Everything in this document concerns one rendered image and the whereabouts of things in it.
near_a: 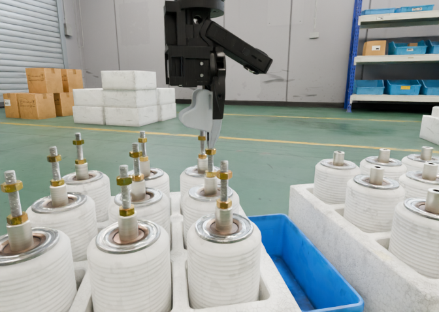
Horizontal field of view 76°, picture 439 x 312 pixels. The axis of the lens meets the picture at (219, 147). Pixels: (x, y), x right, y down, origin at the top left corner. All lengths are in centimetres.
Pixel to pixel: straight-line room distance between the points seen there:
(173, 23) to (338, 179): 45
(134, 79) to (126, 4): 397
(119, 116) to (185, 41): 263
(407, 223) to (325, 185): 22
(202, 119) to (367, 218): 34
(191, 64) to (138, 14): 613
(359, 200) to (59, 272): 47
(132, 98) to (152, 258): 263
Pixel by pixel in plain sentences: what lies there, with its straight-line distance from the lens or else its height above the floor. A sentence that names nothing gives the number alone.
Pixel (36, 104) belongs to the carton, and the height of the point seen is 18.
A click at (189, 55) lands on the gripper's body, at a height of 47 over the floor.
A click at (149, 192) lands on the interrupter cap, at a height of 25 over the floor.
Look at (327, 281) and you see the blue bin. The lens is 59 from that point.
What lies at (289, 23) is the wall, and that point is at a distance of 542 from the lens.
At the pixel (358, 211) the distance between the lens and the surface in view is 58.
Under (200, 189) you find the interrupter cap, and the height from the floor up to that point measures 25.
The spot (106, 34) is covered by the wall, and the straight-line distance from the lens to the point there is 697.
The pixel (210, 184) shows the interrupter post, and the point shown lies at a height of 27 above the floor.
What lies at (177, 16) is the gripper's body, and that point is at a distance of 43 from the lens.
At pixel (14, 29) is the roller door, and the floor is 133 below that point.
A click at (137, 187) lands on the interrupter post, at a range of 46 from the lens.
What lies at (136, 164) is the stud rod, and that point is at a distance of 46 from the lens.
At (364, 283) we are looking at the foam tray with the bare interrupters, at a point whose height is 12.
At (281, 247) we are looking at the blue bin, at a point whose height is 4.
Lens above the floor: 43
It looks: 13 degrees down
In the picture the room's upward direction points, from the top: straight up
